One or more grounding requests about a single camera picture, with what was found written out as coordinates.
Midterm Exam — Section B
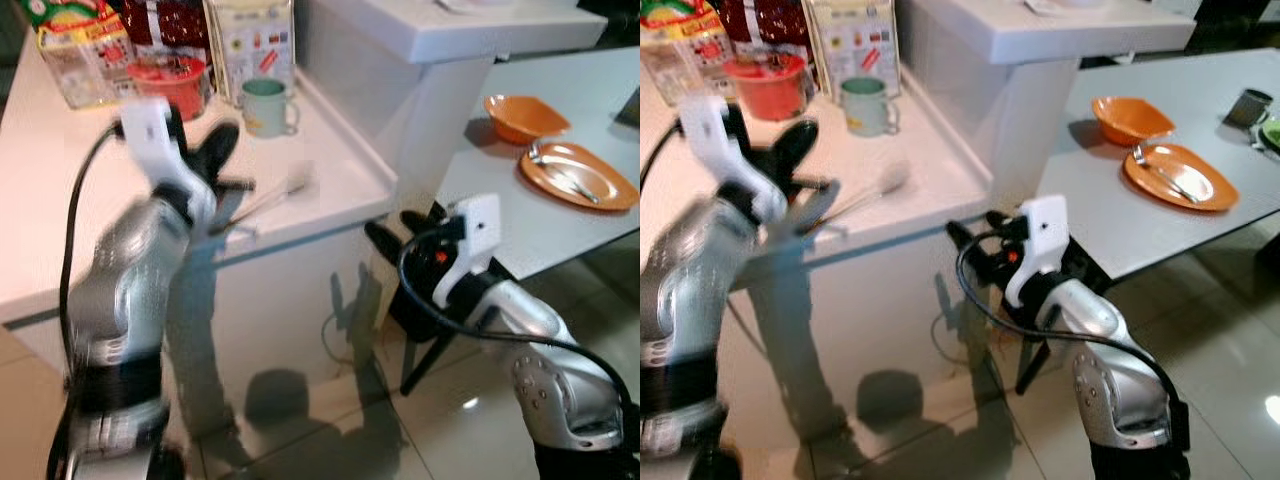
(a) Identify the orange plate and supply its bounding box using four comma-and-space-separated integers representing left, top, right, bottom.
1122, 142, 1239, 213
518, 142, 640, 213

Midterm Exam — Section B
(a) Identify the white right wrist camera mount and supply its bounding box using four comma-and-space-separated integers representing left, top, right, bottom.
432, 194, 501, 309
1005, 194, 1071, 309

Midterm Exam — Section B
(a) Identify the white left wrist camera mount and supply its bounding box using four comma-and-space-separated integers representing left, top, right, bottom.
120, 97, 216, 216
680, 93, 786, 223

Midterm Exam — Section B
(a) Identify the black metal table leg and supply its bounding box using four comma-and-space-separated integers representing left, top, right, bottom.
400, 300, 481, 397
1014, 290, 1096, 396

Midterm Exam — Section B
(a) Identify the cream printed snack bag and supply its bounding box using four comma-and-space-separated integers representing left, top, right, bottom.
205, 0, 296, 106
805, 0, 901, 104

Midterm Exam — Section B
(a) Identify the orange bowl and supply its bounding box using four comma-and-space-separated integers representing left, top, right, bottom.
484, 95, 571, 147
1092, 95, 1177, 147

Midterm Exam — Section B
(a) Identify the metal spoon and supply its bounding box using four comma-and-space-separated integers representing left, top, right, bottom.
215, 163, 317, 236
800, 160, 911, 233

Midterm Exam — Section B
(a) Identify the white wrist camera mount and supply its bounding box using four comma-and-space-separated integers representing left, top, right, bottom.
120, 97, 216, 216
1005, 194, 1071, 309
432, 194, 501, 309
680, 93, 786, 223

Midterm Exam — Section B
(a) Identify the silver metal fork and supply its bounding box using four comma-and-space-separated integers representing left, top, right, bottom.
527, 143, 601, 205
1133, 143, 1201, 204

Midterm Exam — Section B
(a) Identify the pale green mug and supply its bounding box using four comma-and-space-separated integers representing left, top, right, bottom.
240, 77, 301, 139
838, 75, 901, 138

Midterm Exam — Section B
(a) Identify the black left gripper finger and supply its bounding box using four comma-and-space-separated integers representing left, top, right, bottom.
788, 180, 840, 235
198, 122, 241, 181
212, 180, 256, 235
768, 119, 818, 181

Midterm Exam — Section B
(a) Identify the green yellow snack bag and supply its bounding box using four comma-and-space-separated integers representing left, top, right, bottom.
22, 0, 136, 109
640, 0, 736, 106

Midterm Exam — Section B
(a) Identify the white raised bar counter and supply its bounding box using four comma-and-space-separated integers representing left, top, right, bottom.
297, 0, 581, 216
895, 0, 1196, 216

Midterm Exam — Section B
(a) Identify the dark red snack bag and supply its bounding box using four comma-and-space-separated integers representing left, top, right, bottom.
120, 0, 213, 63
720, 0, 816, 61

